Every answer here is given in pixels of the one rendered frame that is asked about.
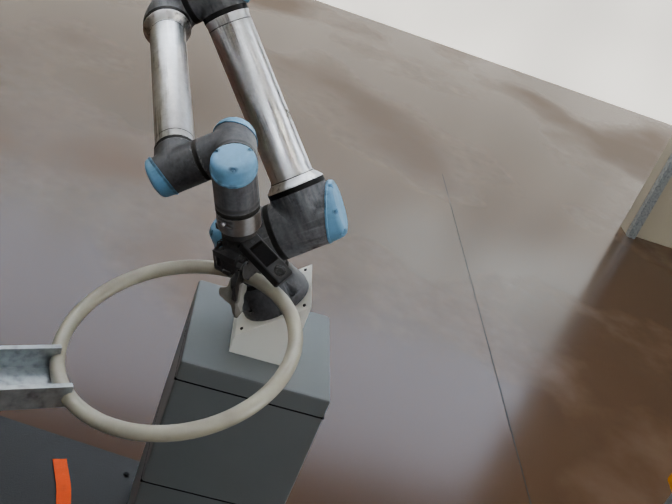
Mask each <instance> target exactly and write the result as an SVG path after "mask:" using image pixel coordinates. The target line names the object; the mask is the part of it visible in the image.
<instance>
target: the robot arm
mask: <svg viewBox="0 0 672 504"><path fill-rule="evenodd" d="M249 1H250V0H152V1H151V3H150V4H149V6H148V8H147V10H146V12H145V15H144V18H143V32H144V36H145V38H146V39H147V41H148V42H149V43H150V52H151V74H152V95H153V117H154V139H155V146H154V156H153V157H149V158H148V159H147V160H146V161H145V170H146V173H147V176H148V178H149V180H150V182H151V184H152V186H153V187H154V189H155V190H156V191H157V192H158V193H159V194H160V195H161V196H163V197H169V196H172V195H175V194H176V195H178V194H179V193H180V192H183V191H185V190H187V189H190V188H192V187H195V186H197V185H200V184H202V183H205V182H207V181H210V180H212V186H213V195H214V203H215V211H216V219H215V220H214V221H213V223H212V225H211V227H210V230H209V234H210V237H211V239H212V242H213V244H214V247H215V248H214V249H213V250H212V251H213V259H214V267H215V269H216V270H218V271H221V272H222V273H223V274H225V275H227V276H230V275H231V274H232V275H233V276H232V278H230V280H229V284H228V286H223V287H220V288H219V295H220V296H221V297H222V298H223V299H224V300H225V301H226V302H228V303H229V304H230V305H231V308H232V313H233V316H234V317H235V318H238V317H239V315H240V314H241V313H242V312H243V313H244V315H245V317H246V318H247V319H249V320H252V321H265V320H270V319H273V318H276V317H278V316H280V315H282V313H281V311H280V309H279V308H278V306H277V305H276V304H275V303H274V302H273V301H272V300H271V299H270V298H269V297H268V296H267V295H266V294H264V293H263V292H261V291H260V290H258V289H257V288H255V287H253V286H251V285H249V284H247V283H244V279H245V280H249V279H250V277H252V276H253V275H254V274H255V273H259V274H261V275H263V276H264V277H265V278H266V279H267V280H268V281H269V282H270V283H271V284H272V285H273V286H274V287H278V286H279V287H280V288H281V289H282V290H283V291H284V292H285V293H286V294H287V295H288V297H289V298H290V299H291V301H292V302H293V304H294V305H295V306H296V305H297V304H298V303H299V302H300V301H301V300H302V299H303V298H304V297H305V295H306V294H307V292H308V289H309V283H308V281H307V279H306V277H305V275H304V274H303V273H302V272H301V271H300V270H298V269H297V268H296V267H295V266H294V265H292V264H291V263H290V262H289V261H288V259H290V258H292V257H295V256H298V255H300V254H303V253H306V252H308V251H311V250H313V249H316V248H319V247H321V246H324V245H327V244H331V243H332V242H333V241H336V240H338V239H340V238H342V237H344V236H345V235H346V233H347V231H348V221H347V215H346V211H345V207H344V204H343V200H342V197H341V194H340V191H339V189H338V187H337V185H336V184H335V182H334V180H330V179H328V180H327V181H325V178H324V176H323V173H321V172H319V171H316V170H314V169H313V168H312V167H311V164H310V162H309V160H308V157H307V155H306V152H305V150H304V147H303V145H302V142H301V140H300V137H299V135H298V132H297V130H296V127H295V125H294V122H293V120H292V117H291V115H290V112H289V110H288V107H287V105H286V102H285V100H284V97H283V95H282V93H281V90H280V88H279V85H278V83H277V80H276V78H275V75H274V73H273V70H272V68H271V65H270V63H269V60H268V58H267V55H266V53H265V50H264V48H263V45H262V43H261V40H260V38H259V35H258V33H257V31H256V28H255V26H254V23H253V21H252V18H251V16H250V13H249V8H248V5H247V3H248V2H249ZM201 22H204V24H205V27H206V28H207V29H208V31H209V33H210V36H211V38H212V41H213V43H214V46H215V48H216V50H217V53H218V55H219V58H220V60H221V63H222V65H223V67H224V70H225V72H226V75H227V77H228V80H229V82H230V85H231V87H232V89H233V92H234V94H235V97H236V99H237V102H238V104H239V106H240V109H241V111H242V114H243V116H244V119H245V120H244V119H242V118H238V117H228V118H225V119H222V120H221V121H219V122H218V123H217V125H216V126H215V127H214V129H213V132H212V133H209V134H207V135H204V136H202V137H199V138H197V139H195V136H194V124H193V113H192V101H191V90H190V79H189V67H188V56H187V44H186V42H187V41H188V39H189V38H190V35H191V29H192V27H193V26H194V25H196V24H199V23H201ZM257 150H258V153H259V155H260V158H261V160H262V163H263V165H264V167H265V170H266V172H267V175H268V177H269V180H270V182H271V188H270V190H269V193H268V198H269V200H270V203H269V204H267V205H264V206H262V207H260V196H259V183H258V156H257ZM215 256H216V257H215ZM216 262H217V265H216Z"/></svg>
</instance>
